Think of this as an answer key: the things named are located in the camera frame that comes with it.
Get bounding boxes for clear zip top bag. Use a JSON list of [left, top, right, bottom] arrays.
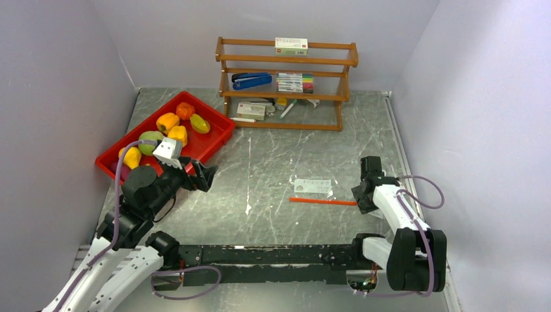
[[289, 170, 386, 220]]

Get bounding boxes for pack of coloured markers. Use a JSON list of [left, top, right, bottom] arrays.
[[276, 72, 314, 94]]

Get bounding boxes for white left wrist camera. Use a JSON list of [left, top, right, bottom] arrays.
[[153, 137, 183, 170]]

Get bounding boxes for red plastic tray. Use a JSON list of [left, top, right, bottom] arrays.
[[95, 90, 236, 190]]

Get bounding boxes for purple eggplant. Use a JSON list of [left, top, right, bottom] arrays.
[[109, 162, 131, 183]]

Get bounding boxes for yellow pear squash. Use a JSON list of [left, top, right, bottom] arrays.
[[118, 146, 142, 170]]

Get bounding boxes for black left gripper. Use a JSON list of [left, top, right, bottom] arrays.
[[146, 156, 217, 216]]

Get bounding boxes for yellow orange bell pepper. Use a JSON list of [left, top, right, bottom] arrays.
[[156, 112, 180, 135]]

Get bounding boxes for orange red pepper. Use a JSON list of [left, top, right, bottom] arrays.
[[175, 102, 196, 121]]

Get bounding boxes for green round cabbage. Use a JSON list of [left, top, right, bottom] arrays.
[[137, 131, 165, 157]]

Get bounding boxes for white box on top shelf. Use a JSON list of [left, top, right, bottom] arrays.
[[274, 37, 309, 56]]

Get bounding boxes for yellow green mango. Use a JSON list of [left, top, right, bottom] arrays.
[[189, 114, 211, 134]]

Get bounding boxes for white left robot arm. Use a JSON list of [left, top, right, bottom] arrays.
[[45, 157, 218, 311]]

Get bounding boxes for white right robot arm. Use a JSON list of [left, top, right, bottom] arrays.
[[350, 156, 447, 296]]

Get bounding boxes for wooden three-tier shelf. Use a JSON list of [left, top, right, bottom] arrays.
[[215, 37, 359, 131]]

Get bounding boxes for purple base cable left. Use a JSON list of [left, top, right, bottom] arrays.
[[150, 265, 222, 302]]

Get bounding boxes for blue stapler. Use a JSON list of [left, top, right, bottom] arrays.
[[231, 72, 272, 90]]

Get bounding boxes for white staples box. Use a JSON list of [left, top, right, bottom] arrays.
[[237, 103, 266, 121]]

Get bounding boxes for green white marker pen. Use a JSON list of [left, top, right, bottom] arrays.
[[279, 99, 297, 119]]

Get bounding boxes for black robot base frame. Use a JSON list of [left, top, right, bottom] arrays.
[[161, 233, 381, 285]]

